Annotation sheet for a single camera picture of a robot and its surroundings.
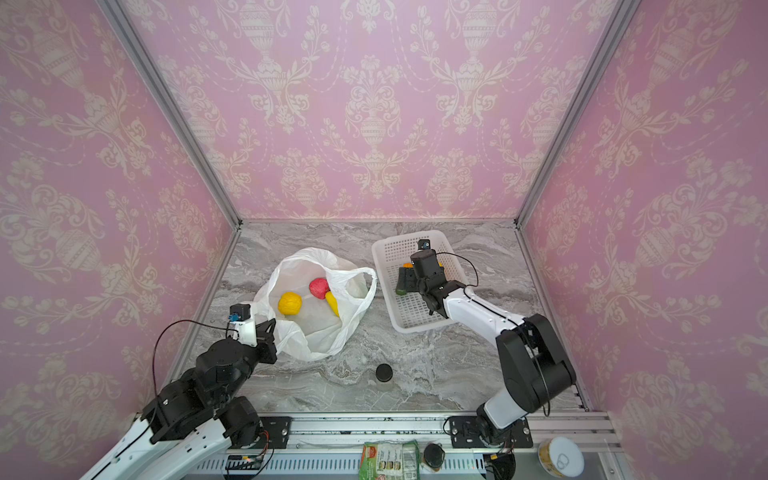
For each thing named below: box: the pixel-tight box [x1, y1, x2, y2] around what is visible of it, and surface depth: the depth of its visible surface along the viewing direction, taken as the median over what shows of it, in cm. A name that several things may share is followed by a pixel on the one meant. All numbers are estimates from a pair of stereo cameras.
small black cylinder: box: [376, 363, 393, 383], surface depth 76 cm
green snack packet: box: [359, 439, 420, 480], surface depth 70 cm
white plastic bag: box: [252, 248, 378, 362], surface depth 85 cm
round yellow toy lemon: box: [278, 291, 303, 315], surface depth 94 cm
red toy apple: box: [309, 278, 331, 300], surface depth 97 cm
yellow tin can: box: [537, 436, 585, 479], surface depth 68 cm
